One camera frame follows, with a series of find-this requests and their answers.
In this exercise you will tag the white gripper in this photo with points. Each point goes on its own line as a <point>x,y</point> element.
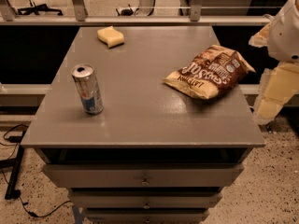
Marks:
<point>285,34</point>

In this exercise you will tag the silver blue redbull can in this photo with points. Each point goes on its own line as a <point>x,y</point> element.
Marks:
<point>86,82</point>

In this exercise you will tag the brown chip bag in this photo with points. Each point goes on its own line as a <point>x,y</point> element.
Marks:
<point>212,72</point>

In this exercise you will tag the yellow sponge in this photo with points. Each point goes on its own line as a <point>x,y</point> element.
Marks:
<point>110,36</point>

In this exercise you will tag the grey drawer cabinet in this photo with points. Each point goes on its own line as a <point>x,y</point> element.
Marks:
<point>143,120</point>

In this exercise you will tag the bottom grey drawer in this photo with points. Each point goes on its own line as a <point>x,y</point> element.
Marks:
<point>147,216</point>

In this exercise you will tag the grey drawer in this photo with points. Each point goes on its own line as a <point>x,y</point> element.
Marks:
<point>147,216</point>
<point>145,198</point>
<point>143,175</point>

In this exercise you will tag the middle grey drawer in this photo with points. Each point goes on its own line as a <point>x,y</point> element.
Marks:
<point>145,198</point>

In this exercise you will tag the black office chair base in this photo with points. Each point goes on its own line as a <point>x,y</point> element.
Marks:
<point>37,9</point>

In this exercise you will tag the top grey drawer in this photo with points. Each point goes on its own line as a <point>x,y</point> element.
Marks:
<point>143,175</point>

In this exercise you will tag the black metal stand leg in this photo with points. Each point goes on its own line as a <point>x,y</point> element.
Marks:
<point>15,165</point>

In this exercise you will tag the metal railing frame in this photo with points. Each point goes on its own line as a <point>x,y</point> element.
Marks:
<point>120,12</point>

